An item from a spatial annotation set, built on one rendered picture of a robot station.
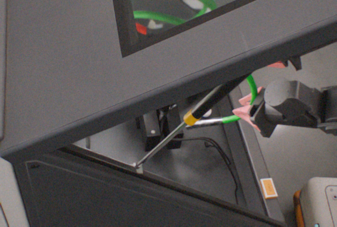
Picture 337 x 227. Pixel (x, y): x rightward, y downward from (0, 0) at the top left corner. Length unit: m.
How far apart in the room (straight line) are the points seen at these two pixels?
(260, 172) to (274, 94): 0.43
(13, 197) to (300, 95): 0.51
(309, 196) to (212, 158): 0.82
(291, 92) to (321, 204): 1.29
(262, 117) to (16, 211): 0.50
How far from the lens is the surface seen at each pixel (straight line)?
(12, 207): 0.81
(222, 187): 1.37
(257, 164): 1.29
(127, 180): 0.77
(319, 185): 2.15
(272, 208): 1.24
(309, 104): 0.88
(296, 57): 1.11
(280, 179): 2.43
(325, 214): 2.10
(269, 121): 0.99
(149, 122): 1.26
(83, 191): 0.78
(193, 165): 1.38
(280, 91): 0.88
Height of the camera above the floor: 2.02
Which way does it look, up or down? 52 degrees down
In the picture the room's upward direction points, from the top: 11 degrees clockwise
